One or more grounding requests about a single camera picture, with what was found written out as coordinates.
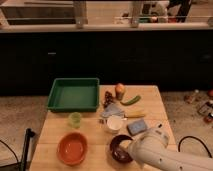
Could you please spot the black chair frame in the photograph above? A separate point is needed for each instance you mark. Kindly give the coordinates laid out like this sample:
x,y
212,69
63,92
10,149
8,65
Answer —
x,y
22,164

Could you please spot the orange bowl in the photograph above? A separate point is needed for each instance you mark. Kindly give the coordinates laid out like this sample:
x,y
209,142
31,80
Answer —
x,y
72,149

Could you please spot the grey blue cloth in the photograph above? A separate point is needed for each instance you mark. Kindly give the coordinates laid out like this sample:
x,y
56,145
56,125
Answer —
x,y
112,109

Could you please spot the dark purple bowl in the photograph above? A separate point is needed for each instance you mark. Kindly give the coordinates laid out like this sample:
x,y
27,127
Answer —
x,y
118,153

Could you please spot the dark grape bunch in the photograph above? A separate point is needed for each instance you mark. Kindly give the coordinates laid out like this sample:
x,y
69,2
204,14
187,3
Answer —
x,y
108,98

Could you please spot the green cucumber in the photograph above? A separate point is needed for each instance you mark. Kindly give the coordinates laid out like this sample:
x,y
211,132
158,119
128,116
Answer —
x,y
132,101

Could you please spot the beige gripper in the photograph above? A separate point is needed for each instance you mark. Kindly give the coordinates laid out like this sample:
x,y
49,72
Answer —
x,y
123,147

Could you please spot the blue sponge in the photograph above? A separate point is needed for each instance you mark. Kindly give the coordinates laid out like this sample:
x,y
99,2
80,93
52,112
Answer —
x,y
137,127

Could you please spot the yellow handled knife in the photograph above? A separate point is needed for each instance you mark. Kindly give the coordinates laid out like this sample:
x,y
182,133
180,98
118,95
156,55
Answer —
x,y
134,114

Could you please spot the green plastic tray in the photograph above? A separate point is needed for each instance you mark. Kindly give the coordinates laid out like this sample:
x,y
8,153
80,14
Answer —
x,y
74,95

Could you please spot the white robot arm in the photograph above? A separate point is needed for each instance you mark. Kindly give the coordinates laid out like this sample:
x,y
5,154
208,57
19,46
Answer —
x,y
151,148

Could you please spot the green plastic cup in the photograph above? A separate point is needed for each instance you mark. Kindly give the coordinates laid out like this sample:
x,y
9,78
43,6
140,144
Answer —
x,y
75,119

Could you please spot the white cup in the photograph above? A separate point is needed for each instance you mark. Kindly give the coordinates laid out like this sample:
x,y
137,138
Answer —
x,y
113,124

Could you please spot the orange yellow bottle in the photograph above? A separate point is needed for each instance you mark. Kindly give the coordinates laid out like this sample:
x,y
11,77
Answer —
x,y
119,91

